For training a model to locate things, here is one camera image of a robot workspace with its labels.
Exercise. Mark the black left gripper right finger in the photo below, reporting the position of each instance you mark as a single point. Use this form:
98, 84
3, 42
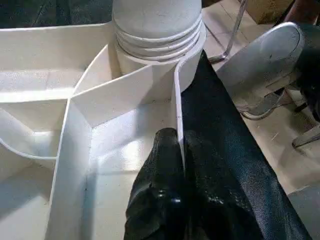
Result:
215, 200

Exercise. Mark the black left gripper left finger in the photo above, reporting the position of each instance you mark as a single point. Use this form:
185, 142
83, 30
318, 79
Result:
157, 195

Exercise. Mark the white plastic table leg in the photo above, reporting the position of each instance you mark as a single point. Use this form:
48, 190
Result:
155, 17

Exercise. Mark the white plastic table top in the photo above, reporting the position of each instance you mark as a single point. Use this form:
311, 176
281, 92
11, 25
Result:
37, 50

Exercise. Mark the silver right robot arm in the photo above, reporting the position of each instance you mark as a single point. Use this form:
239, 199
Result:
262, 55

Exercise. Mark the black table mat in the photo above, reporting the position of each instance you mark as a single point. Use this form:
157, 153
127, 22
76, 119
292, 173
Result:
225, 125

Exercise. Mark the grey stand base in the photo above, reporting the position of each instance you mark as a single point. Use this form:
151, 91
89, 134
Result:
307, 138

